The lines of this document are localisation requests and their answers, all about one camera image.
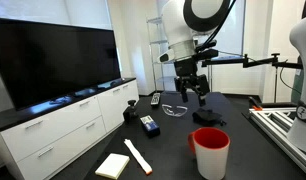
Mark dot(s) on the aluminium profile frame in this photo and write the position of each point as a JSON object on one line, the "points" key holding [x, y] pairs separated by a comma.
{"points": [[276, 123]]}

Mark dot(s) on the clear safety glasses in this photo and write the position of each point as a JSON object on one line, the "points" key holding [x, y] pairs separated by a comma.
{"points": [[174, 111]]}

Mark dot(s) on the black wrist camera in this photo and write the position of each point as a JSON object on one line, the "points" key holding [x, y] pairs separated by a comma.
{"points": [[206, 54]]}

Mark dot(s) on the long white strip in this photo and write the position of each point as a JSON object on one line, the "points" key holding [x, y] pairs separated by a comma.
{"points": [[137, 156]]}

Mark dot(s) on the black bar camera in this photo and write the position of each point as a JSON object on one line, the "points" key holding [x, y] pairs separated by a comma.
{"points": [[208, 44]]}

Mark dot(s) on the black remote control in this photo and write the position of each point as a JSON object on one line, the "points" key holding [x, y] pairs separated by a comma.
{"points": [[155, 99]]}

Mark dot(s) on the white cabinet with black top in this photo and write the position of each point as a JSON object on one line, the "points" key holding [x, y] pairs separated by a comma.
{"points": [[59, 133]]}

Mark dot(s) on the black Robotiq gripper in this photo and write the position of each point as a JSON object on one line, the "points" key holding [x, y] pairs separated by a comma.
{"points": [[185, 69]]}

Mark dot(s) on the black articulated camera mount arm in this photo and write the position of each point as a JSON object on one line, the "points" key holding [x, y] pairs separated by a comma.
{"points": [[256, 61]]}

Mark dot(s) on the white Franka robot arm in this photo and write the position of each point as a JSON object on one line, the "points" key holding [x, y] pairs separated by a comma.
{"points": [[174, 23]]}

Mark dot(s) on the large black television screen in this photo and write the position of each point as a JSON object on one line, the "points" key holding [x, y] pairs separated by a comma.
{"points": [[59, 60]]}

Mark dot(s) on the black lever clamp orange tip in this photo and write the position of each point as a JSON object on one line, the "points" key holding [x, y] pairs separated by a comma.
{"points": [[255, 106]]}

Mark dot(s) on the black table clamp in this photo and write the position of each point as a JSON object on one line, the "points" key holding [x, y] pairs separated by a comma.
{"points": [[129, 113]]}

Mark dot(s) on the black fabric pouch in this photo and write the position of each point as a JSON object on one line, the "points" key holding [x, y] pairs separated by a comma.
{"points": [[206, 116]]}

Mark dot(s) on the blue and white box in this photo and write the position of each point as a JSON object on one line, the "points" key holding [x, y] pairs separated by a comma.
{"points": [[149, 126]]}

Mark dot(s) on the pale yellow sticky note pad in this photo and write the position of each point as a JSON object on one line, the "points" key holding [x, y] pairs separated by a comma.
{"points": [[112, 165]]}

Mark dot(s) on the white mug with red inside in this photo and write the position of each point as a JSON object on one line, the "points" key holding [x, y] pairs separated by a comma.
{"points": [[211, 156]]}

